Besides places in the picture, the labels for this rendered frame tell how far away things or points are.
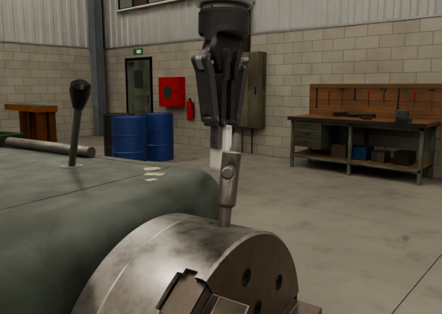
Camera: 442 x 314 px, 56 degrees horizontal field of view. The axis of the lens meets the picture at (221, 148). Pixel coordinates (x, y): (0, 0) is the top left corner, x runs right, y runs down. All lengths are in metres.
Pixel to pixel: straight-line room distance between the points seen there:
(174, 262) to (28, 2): 11.32
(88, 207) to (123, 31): 11.31
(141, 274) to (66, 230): 0.11
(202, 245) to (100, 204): 0.16
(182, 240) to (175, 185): 0.19
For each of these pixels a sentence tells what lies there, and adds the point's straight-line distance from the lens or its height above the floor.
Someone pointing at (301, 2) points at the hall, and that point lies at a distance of 8.11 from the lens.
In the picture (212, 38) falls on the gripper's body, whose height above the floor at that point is 1.46.
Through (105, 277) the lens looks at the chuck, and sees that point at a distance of 0.45.
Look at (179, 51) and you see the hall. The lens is 9.98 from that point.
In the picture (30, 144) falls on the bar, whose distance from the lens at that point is 0.98.
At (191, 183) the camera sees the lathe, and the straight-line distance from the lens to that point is 0.65.
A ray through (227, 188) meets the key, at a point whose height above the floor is 1.28.
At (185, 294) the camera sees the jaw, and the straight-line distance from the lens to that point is 0.40.
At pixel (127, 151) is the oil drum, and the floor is 0.32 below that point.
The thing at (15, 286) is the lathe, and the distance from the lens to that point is 0.45.
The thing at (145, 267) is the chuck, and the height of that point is 1.22.
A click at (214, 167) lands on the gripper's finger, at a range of 0.63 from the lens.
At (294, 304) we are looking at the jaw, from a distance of 0.59.
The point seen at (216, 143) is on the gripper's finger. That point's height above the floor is 1.31.
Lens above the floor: 1.39
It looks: 9 degrees down
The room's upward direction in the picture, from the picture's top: straight up
